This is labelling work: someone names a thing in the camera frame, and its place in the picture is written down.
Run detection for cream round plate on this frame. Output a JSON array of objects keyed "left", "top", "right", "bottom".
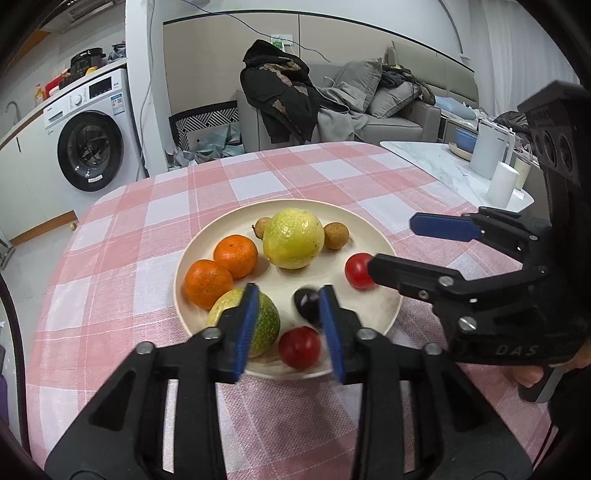
[{"left": 174, "top": 199, "right": 403, "bottom": 380}]

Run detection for white washing machine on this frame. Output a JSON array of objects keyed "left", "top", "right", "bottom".
[{"left": 43, "top": 68, "right": 148, "bottom": 193}]

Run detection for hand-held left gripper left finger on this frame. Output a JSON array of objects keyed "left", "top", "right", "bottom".
[{"left": 44, "top": 283, "right": 260, "bottom": 480}]

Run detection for pink checkered tablecloth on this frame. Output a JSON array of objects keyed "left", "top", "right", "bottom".
[{"left": 25, "top": 142, "right": 555, "bottom": 480}]

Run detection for grey pillow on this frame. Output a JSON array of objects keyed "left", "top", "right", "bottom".
[
  {"left": 367, "top": 80, "right": 424, "bottom": 119},
  {"left": 332, "top": 60, "right": 385, "bottom": 112}
]

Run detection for white kettle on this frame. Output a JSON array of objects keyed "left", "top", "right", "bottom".
[{"left": 469, "top": 120, "right": 516, "bottom": 181}]

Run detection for grey blanket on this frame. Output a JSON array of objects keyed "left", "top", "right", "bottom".
[{"left": 316, "top": 85, "right": 371, "bottom": 145}]

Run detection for yellow guava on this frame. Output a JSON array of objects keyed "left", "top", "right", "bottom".
[{"left": 262, "top": 209, "right": 325, "bottom": 270}]

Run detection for red small fruit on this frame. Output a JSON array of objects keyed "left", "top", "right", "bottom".
[
  {"left": 345, "top": 253, "right": 378, "bottom": 291},
  {"left": 278, "top": 326, "right": 322, "bottom": 370}
]

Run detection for metal faucet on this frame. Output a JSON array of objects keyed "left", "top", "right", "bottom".
[{"left": 6, "top": 102, "right": 22, "bottom": 153}]

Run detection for cream cup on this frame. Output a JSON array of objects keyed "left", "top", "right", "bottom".
[{"left": 513, "top": 157, "right": 532, "bottom": 191}]

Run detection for dark purple small fruit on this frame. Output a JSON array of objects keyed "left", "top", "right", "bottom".
[{"left": 294, "top": 287, "right": 324, "bottom": 326}]

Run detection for dark clothes pile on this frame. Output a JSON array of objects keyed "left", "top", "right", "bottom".
[{"left": 381, "top": 64, "right": 435, "bottom": 105}]

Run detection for range hood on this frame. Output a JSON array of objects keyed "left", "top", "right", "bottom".
[{"left": 64, "top": 0, "right": 117, "bottom": 25}]

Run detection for grey sofa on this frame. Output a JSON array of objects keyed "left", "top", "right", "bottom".
[{"left": 235, "top": 44, "right": 479, "bottom": 154}]

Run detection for black jacket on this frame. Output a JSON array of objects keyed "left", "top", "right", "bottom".
[{"left": 239, "top": 40, "right": 322, "bottom": 145}]

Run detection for teal crumpled bags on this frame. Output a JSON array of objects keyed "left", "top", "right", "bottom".
[{"left": 171, "top": 124, "right": 246, "bottom": 168}]

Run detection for orange tangerine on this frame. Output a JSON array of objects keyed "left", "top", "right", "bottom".
[
  {"left": 213, "top": 234, "right": 259, "bottom": 279},
  {"left": 184, "top": 259, "right": 234, "bottom": 311}
]

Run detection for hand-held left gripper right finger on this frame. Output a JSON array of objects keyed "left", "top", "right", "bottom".
[{"left": 318, "top": 284, "right": 533, "bottom": 480}]

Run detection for light blue cushion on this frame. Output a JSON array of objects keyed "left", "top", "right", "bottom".
[{"left": 436, "top": 95, "right": 476, "bottom": 121}]

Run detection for white cup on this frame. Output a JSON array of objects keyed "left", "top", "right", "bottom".
[{"left": 485, "top": 161, "right": 520, "bottom": 208}]

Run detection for black cable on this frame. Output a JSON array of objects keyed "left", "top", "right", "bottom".
[{"left": 533, "top": 411, "right": 557, "bottom": 464}]

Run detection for person's right hand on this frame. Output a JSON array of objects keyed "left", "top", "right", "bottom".
[{"left": 512, "top": 367, "right": 546, "bottom": 389}]

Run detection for green guava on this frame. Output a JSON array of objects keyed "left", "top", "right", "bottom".
[{"left": 206, "top": 288, "right": 281, "bottom": 358}]

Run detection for black white patterned basket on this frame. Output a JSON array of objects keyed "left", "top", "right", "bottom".
[{"left": 169, "top": 102, "right": 242, "bottom": 154}]

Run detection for dark grey coat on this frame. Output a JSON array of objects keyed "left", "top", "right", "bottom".
[{"left": 492, "top": 111, "right": 533, "bottom": 140}]

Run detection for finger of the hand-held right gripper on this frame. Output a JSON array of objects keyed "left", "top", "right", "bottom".
[
  {"left": 368, "top": 253, "right": 549, "bottom": 320},
  {"left": 409, "top": 207, "right": 553, "bottom": 267}
]

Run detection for white marble table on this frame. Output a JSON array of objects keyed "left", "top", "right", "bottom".
[{"left": 379, "top": 140, "right": 535, "bottom": 214}]

